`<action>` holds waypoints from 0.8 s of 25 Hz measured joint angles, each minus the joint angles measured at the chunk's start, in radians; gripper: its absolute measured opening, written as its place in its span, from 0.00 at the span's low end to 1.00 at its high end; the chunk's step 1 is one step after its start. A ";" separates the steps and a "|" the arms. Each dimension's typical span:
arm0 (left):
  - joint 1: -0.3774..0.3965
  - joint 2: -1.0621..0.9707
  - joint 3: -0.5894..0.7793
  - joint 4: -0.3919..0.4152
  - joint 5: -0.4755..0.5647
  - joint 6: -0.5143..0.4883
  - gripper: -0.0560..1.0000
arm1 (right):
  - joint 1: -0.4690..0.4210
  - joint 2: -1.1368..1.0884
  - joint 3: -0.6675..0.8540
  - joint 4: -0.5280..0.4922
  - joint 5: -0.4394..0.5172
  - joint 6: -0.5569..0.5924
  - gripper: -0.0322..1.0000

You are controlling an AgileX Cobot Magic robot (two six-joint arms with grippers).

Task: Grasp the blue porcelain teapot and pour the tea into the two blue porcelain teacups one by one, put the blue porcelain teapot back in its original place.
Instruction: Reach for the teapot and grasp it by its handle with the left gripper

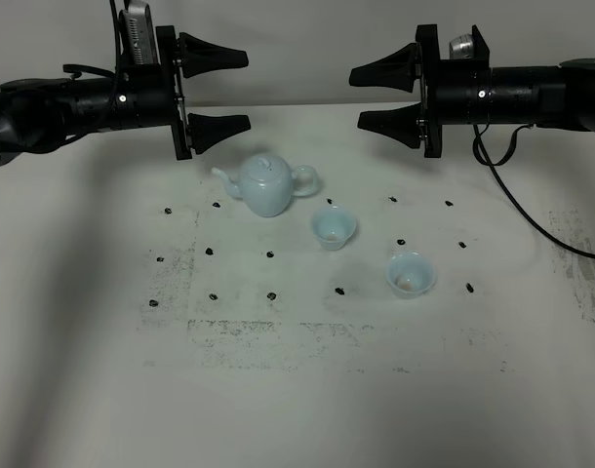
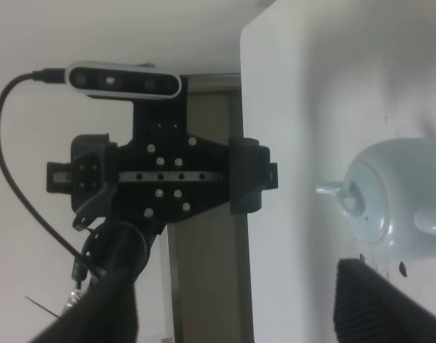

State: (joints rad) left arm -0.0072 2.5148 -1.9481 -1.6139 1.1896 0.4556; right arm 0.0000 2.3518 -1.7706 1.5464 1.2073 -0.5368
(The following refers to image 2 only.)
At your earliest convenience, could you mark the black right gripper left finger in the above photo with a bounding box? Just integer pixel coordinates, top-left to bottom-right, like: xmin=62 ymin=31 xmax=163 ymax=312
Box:
xmin=32 ymin=269 xmax=138 ymax=342

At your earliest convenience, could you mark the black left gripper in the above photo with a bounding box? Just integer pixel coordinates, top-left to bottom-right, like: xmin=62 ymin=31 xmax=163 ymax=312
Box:
xmin=46 ymin=96 xmax=278 ymax=224

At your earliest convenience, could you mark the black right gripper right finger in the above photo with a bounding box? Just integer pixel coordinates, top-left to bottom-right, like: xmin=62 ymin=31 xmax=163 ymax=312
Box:
xmin=333 ymin=259 xmax=436 ymax=343

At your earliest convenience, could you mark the pale blue porcelain teapot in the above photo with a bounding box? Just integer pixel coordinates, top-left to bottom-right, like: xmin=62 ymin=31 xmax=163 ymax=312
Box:
xmin=315 ymin=138 xmax=436 ymax=260

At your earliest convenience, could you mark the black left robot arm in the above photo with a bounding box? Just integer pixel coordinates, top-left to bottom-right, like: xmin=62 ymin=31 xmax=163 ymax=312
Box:
xmin=37 ymin=95 xmax=278 ymax=342

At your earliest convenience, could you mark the grey depth camera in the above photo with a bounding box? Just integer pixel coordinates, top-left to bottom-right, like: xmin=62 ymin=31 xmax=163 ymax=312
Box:
xmin=64 ymin=61 xmax=182 ymax=100

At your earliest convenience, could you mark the black camera cable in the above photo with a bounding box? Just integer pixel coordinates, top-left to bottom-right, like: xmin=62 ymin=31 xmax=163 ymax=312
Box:
xmin=0 ymin=67 xmax=83 ymax=258

